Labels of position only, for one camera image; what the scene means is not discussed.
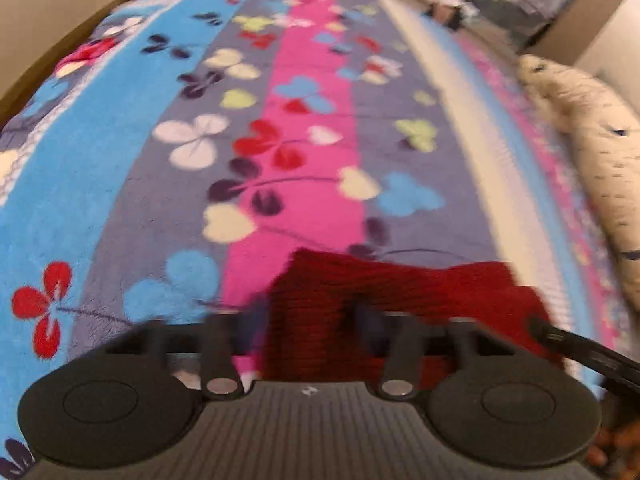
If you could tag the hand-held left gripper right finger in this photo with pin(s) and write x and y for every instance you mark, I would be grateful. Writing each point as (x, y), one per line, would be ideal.
(400, 350)

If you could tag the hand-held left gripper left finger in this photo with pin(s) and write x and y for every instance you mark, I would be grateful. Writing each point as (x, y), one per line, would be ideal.
(220, 350)

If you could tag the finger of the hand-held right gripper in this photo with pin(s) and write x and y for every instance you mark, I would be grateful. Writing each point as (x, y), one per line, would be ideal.
(590, 355)

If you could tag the red knit sweater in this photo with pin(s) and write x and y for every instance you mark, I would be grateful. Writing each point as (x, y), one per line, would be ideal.
(320, 305)

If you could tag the cream star print pillow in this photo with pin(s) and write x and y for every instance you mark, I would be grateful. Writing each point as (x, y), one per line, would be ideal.
(600, 150)

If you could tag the floral striped fleece blanket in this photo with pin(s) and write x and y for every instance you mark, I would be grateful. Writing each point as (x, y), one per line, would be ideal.
(300, 135)

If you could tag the tan box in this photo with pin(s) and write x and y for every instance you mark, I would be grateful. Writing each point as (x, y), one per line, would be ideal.
(595, 5)

